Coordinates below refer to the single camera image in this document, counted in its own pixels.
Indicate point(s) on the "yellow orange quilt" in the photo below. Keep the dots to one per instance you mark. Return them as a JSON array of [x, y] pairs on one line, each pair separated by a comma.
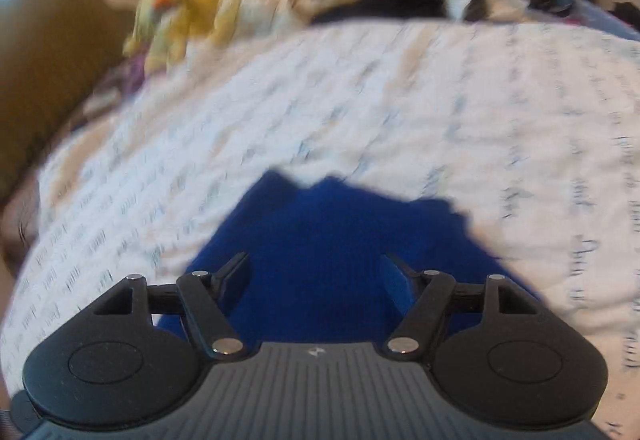
[[200, 5]]

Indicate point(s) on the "dark grey jacket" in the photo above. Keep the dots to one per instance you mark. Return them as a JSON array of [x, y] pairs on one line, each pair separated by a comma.
[[629, 15]]

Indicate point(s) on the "brown headboard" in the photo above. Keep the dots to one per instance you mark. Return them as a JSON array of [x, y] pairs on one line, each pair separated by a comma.
[[45, 70]]

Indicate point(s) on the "light blue bed cover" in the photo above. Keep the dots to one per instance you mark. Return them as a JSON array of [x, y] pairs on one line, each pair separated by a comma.
[[595, 15]]

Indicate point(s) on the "purple cloth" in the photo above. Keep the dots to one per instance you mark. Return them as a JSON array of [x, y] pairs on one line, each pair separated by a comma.
[[127, 70]]

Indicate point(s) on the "blue knit garment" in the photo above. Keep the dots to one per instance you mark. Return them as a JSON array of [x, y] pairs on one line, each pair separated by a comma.
[[325, 230]]

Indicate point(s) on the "white script-printed bed sheet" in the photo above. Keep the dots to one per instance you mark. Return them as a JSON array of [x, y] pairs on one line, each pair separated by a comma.
[[350, 95]]

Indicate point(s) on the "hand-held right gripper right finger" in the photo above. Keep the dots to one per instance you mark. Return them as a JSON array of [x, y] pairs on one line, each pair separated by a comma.
[[395, 286]]

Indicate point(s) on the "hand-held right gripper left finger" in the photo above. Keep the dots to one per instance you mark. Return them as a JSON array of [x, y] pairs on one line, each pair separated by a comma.
[[239, 279]]

